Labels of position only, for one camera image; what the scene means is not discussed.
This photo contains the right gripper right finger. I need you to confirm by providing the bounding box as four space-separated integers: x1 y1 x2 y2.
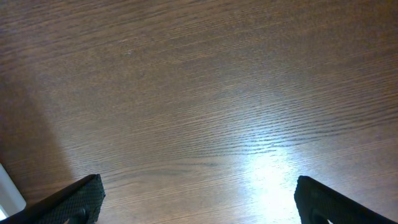
294 175 397 224

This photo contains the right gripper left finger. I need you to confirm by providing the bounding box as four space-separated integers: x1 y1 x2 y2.
1 174 106 224

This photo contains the white plastic cutlery tray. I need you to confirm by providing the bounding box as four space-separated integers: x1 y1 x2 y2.
0 166 26 221

